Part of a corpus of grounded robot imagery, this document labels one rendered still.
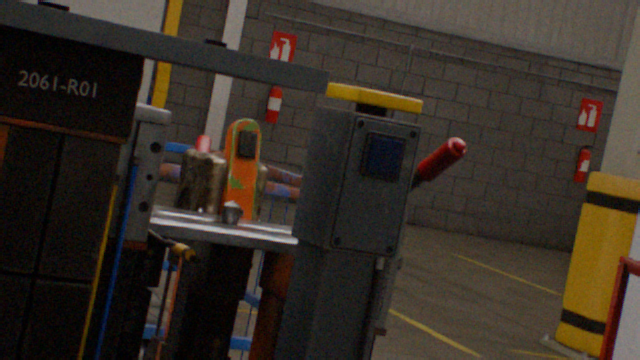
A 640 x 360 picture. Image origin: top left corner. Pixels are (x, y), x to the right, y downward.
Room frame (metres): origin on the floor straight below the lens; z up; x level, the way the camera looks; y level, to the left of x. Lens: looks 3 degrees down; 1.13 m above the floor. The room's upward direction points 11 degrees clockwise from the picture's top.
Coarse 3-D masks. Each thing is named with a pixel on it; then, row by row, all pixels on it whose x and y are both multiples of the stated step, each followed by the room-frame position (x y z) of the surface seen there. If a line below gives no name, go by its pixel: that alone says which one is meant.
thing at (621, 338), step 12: (636, 228) 5.18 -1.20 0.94; (636, 240) 5.16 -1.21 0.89; (636, 252) 5.15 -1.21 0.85; (636, 276) 5.12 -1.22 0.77; (636, 288) 5.10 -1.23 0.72; (624, 300) 5.16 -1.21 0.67; (636, 300) 5.09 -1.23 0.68; (624, 312) 5.14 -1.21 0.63; (636, 312) 5.08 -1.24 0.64; (624, 324) 5.13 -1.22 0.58; (636, 324) 5.06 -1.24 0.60; (624, 336) 5.12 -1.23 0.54; (636, 336) 5.05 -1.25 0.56; (624, 348) 5.11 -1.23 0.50; (636, 348) 5.05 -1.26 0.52
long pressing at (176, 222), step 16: (160, 208) 1.45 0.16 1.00; (176, 208) 1.49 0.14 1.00; (160, 224) 1.30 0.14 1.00; (176, 224) 1.31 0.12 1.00; (192, 224) 1.32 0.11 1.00; (208, 224) 1.38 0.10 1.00; (224, 224) 1.41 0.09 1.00; (240, 224) 1.46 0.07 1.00; (256, 224) 1.49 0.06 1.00; (272, 224) 1.53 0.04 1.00; (192, 240) 1.32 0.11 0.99; (208, 240) 1.33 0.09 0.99; (224, 240) 1.34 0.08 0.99; (240, 240) 1.34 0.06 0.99; (256, 240) 1.35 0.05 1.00; (272, 240) 1.36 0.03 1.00; (288, 240) 1.37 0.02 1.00
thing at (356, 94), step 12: (336, 84) 1.12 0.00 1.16; (336, 96) 1.11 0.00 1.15; (348, 96) 1.09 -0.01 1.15; (360, 96) 1.08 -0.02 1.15; (372, 96) 1.09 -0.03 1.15; (384, 96) 1.09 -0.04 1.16; (396, 96) 1.10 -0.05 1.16; (360, 108) 1.11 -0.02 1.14; (372, 108) 1.11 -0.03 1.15; (384, 108) 1.11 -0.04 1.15; (396, 108) 1.10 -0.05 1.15; (408, 108) 1.10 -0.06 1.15; (420, 108) 1.11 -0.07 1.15
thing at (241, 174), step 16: (240, 128) 1.58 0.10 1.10; (256, 128) 1.59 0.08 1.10; (240, 144) 1.57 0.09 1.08; (256, 144) 1.58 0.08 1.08; (240, 160) 1.58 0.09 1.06; (256, 160) 1.59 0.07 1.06; (240, 176) 1.57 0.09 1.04; (256, 176) 1.58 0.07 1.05; (224, 192) 1.57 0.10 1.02; (240, 192) 1.57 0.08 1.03; (240, 208) 1.57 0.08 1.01
